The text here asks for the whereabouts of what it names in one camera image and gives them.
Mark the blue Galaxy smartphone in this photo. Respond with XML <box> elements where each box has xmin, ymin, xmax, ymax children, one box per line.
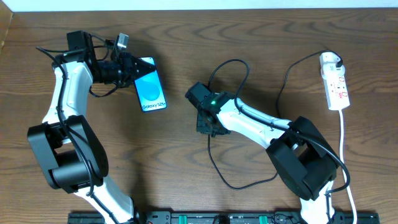
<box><xmin>134</xmin><ymin>68</ymin><xmax>167</xmax><ymax>113</ymax></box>

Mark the black charger cable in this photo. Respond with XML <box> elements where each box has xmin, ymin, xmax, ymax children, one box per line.
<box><xmin>206</xmin><ymin>49</ymin><xmax>344</xmax><ymax>190</ymax></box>

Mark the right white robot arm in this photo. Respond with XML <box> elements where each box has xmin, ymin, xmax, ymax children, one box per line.
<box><xmin>185</xmin><ymin>88</ymin><xmax>340</xmax><ymax>223</ymax></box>

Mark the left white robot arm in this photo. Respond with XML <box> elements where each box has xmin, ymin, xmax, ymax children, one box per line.
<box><xmin>27</xmin><ymin>30</ymin><xmax>157</xmax><ymax>223</ymax></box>

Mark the white charger plug adapter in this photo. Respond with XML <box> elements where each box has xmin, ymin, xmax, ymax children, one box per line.
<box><xmin>321</xmin><ymin>60</ymin><xmax>345</xmax><ymax>80</ymax></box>

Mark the white power strip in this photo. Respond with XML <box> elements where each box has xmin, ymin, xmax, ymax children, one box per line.
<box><xmin>320</xmin><ymin>52</ymin><xmax>350</xmax><ymax>111</ymax></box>

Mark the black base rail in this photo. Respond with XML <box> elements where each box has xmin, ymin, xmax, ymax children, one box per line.
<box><xmin>67</xmin><ymin>211</ymin><xmax>381</xmax><ymax>224</ymax></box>

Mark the white power strip cord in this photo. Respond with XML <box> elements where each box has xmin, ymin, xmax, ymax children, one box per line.
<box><xmin>337</xmin><ymin>108</ymin><xmax>358</xmax><ymax>224</ymax></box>

